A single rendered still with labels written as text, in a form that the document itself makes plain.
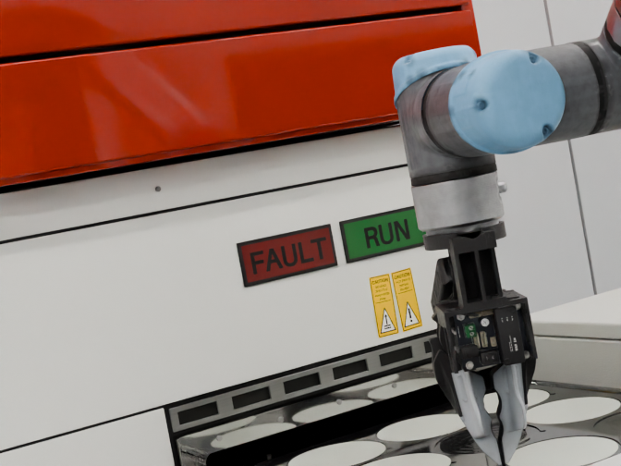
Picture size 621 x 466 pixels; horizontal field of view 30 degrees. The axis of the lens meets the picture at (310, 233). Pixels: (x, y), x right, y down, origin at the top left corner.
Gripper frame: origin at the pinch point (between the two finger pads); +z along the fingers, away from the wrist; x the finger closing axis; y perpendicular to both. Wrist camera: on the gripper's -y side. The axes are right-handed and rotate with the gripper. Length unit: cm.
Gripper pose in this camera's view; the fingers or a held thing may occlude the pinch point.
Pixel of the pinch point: (498, 447)
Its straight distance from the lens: 106.5
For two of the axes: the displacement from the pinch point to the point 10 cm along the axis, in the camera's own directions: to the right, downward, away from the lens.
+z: 1.8, 9.8, 0.5
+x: 9.8, -1.8, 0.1
